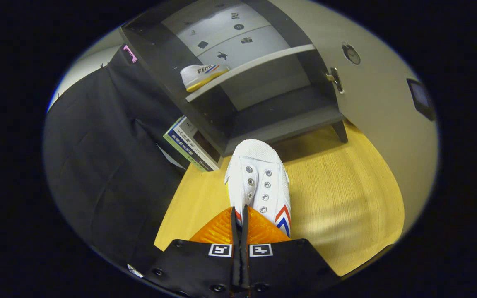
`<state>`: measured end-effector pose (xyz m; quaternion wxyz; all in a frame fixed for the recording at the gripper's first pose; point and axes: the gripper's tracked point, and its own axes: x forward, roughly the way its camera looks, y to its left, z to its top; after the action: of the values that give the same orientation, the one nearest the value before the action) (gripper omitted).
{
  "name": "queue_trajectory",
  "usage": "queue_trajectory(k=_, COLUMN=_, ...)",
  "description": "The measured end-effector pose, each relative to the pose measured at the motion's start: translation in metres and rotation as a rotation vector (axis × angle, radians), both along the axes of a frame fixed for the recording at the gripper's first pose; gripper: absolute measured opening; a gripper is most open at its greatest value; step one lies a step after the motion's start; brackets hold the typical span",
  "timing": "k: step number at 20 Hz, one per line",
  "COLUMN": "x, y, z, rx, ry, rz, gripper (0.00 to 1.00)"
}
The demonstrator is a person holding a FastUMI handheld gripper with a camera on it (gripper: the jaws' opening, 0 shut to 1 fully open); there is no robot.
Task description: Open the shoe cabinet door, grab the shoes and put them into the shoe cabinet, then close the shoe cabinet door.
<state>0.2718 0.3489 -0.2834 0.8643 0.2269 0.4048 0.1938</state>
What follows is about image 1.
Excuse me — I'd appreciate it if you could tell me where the metal door hinge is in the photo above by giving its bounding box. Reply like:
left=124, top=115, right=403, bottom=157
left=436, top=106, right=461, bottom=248
left=325, top=67, right=344, bottom=94

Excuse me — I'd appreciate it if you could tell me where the white canvas shoe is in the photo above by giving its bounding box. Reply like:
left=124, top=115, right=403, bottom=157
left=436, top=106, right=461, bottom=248
left=224, top=139, right=292, bottom=238
left=180, top=63, right=230, bottom=92

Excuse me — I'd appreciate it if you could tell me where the white cabinet shelf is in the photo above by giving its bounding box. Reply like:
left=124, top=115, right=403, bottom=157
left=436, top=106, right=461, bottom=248
left=185, top=44, right=316, bottom=103

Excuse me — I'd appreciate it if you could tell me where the black backdrop cloth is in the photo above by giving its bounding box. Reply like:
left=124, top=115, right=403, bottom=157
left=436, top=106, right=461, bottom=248
left=43, top=45, right=189, bottom=269

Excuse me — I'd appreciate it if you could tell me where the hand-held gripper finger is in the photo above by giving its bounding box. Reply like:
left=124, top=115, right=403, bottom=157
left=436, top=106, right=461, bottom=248
left=145, top=206, right=243, bottom=298
left=242, top=205, right=340, bottom=298

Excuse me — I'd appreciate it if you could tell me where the white and grey book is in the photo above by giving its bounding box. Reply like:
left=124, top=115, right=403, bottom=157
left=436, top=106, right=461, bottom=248
left=176, top=116, right=222, bottom=168

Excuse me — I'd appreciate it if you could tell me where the light grey shoe cabinet door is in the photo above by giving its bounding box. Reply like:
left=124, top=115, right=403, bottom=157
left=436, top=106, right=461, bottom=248
left=270, top=0, right=438, bottom=232

